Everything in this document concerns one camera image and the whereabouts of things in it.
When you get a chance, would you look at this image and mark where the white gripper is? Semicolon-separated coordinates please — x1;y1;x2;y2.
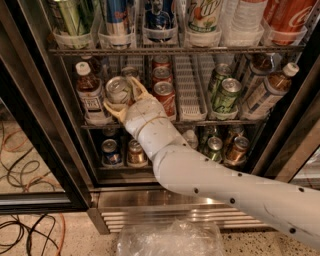
103;76;182;159

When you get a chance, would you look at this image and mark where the white 7up can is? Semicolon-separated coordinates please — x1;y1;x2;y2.
105;76;133;105
121;66;140;80

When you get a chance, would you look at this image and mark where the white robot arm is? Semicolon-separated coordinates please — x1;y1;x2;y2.
104;77;320;250

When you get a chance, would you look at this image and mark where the front red coca-cola can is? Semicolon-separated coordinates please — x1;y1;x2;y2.
153;81;175;116

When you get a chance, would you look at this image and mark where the red coca-cola can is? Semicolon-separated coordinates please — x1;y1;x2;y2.
152;55;172;69
153;81;175;116
152;66;173;84

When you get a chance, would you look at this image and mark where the middle red coca-cola can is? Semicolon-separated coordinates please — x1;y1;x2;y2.
152;66;173;84

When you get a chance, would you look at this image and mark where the brown can bottom shelf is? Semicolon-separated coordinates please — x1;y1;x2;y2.
127;139;147;166

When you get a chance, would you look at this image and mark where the rear red coca-cola can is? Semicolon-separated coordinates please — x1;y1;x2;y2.
152;55;172;69

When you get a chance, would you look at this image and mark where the blue pepsi can bottom shelf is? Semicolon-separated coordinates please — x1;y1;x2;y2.
101;139;122;166

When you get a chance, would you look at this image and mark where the empty white shelf tray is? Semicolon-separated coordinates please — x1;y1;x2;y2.
174;56;207;121

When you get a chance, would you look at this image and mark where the dark blue can top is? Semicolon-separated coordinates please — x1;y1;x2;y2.
144;0;175;43

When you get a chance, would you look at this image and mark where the blue red bull can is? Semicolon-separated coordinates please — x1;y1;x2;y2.
100;0;132;36

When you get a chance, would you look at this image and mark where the green can bottom shelf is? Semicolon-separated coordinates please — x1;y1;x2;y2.
203;136;223;163

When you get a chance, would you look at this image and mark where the green can shelf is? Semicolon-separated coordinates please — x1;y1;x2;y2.
46;0;96;36
203;136;223;163

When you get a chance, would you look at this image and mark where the front green soda can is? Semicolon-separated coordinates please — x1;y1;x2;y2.
213;78;242;113

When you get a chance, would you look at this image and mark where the green soda can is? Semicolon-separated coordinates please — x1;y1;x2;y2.
213;78;242;113
208;63;232;98

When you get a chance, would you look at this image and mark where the rear green soda can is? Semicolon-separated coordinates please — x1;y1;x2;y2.
208;63;232;98

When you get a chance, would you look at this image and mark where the green can top shelf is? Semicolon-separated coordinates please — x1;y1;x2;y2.
46;0;96;36

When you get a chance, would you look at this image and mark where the steel fridge base grille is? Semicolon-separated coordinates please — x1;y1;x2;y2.
87;186;271;234

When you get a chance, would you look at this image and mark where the open glass fridge door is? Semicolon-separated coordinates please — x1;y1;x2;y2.
0;0;91;214

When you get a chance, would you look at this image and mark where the large 7up can top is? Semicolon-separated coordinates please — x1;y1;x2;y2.
186;0;223;33

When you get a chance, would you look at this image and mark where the copper can bottom shelf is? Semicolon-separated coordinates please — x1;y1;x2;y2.
226;136;250;161

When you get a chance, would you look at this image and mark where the white bottle top shelf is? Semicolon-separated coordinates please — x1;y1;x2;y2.
221;0;268;32

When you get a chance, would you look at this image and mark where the front iced tea bottle left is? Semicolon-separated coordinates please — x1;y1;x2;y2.
76;61;112;125

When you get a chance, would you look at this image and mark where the rear tea bottle right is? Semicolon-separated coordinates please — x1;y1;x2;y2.
241;53;275;100

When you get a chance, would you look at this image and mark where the clear plastic bag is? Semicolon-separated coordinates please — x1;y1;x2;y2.
116;219;225;256

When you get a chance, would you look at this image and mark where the front tea bottle right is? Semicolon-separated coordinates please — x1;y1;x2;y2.
242;62;299;116

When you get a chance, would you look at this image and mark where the upper wire shelf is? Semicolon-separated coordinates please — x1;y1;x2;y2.
49;45;305;56

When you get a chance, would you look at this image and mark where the wire shelf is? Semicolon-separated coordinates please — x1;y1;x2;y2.
80;120;263;130
49;45;305;56

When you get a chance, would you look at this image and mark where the middle wire shelf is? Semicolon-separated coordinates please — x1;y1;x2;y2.
80;120;263;130

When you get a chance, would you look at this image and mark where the orange cable on floor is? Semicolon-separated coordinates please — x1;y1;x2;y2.
54;213;67;256

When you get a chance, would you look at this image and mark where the black cable on floor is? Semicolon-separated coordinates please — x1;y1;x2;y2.
0;213;60;256

